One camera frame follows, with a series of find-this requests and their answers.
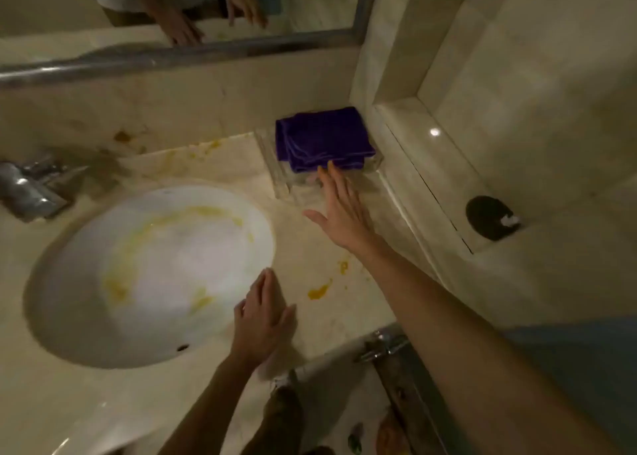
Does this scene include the person's right hand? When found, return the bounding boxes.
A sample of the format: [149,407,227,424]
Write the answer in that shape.
[302,160,394,261]

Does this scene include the person's left hand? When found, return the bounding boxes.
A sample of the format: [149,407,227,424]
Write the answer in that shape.
[230,268,298,371]

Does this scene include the purple cleaning cloth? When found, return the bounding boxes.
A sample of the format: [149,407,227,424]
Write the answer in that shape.
[275,106,378,174]

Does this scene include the white round sink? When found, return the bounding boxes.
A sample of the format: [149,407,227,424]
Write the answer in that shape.
[22,186,276,370]

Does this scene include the person's left forearm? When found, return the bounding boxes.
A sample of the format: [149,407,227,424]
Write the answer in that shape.
[159,355,272,455]

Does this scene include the person's right forearm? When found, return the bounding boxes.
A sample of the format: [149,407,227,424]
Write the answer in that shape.
[356,248,623,455]

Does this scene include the beige marble countertop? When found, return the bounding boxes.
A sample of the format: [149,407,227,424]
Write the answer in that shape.
[0,130,439,455]

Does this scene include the black round holder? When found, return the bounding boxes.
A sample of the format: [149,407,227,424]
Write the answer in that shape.
[465,195,522,243]

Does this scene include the chrome square faucet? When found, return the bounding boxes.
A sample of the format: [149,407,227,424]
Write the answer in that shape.
[0,156,90,223]

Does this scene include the metal framed wall mirror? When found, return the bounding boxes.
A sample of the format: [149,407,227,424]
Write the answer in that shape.
[0,0,382,90]

